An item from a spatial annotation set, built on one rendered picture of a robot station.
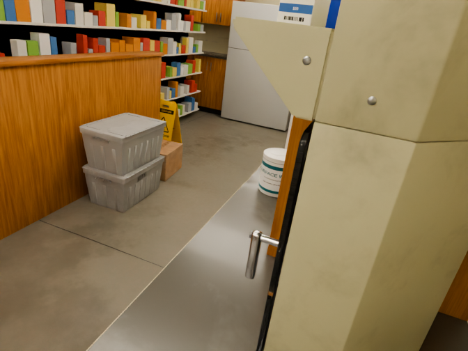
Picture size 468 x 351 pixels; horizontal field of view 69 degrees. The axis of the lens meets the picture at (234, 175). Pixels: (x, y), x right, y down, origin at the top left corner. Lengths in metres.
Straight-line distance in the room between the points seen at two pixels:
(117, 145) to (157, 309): 1.98
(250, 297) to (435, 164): 0.52
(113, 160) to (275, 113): 3.37
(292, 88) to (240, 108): 5.32
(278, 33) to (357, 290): 0.34
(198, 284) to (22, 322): 1.45
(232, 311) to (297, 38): 0.58
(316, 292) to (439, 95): 0.29
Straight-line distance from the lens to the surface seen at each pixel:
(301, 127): 0.80
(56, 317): 2.14
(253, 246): 0.55
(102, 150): 2.77
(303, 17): 0.49
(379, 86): 0.40
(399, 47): 0.40
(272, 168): 1.22
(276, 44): 0.41
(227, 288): 0.84
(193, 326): 0.76
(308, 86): 0.40
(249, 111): 5.67
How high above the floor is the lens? 1.50
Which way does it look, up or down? 24 degrees down
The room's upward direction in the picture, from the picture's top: 7 degrees clockwise
